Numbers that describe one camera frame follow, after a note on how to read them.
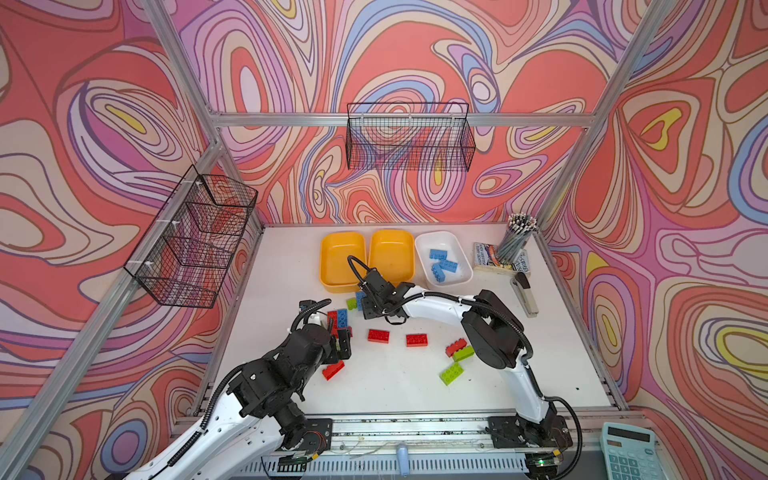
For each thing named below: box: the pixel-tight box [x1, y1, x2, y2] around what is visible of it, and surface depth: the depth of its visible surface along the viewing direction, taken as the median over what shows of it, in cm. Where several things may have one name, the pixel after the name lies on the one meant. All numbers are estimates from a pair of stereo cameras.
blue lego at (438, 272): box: [431, 263, 445, 283], surface depth 105 cm
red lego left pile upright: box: [327, 311, 339, 339], surface depth 93 cm
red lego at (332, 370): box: [322, 360, 345, 381], surface depth 84 cm
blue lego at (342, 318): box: [338, 309, 348, 329], surface depth 93 cm
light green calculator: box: [600, 422, 666, 480], surface depth 70 cm
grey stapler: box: [510, 272, 539, 318], surface depth 98 cm
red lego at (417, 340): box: [406, 334, 429, 347], surface depth 90 cm
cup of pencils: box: [498, 212, 537, 266], surface depth 98 cm
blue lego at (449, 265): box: [440, 259, 458, 273], surface depth 107 cm
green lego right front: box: [439, 362, 465, 386], surface depth 84 cm
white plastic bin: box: [414, 231, 474, 287], surface depth 109 cm
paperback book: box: [473, 242, 531, 275], surface depth 107 cm
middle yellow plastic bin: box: [368, 229, 415, 286], surface depth 110 cm
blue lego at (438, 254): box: [429, 249, 448, 261], surface depth 110 cm
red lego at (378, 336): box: [368, 329, 390, 344], surface depth 90 cm
